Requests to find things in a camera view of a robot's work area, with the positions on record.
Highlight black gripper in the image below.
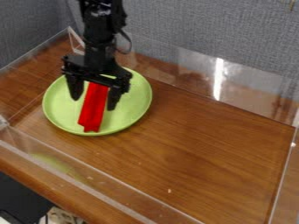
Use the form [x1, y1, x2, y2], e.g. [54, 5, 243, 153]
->
[62, 54, 134, 111]

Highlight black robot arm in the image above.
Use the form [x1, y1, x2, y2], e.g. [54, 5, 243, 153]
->
[62, 0, 134, 110]

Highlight red star-profile carrot bar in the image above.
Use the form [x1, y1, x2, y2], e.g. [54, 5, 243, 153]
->
[79, 83, 108, 132]

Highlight light green round plate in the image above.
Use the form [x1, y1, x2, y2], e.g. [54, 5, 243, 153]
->
[42, 68, 154, 137]

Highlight black object under table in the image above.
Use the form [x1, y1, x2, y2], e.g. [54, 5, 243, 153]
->
[0, 172, 54, 224]

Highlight clear acrylic corner bracket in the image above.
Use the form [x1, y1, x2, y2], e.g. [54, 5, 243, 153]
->
[68, 27, 86, 55]

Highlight clear acrylic enclosure walls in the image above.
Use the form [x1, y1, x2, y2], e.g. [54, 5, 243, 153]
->
[0, 29, 299, 224]

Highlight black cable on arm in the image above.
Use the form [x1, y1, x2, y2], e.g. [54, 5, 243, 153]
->
[116, 27, 134, 55]

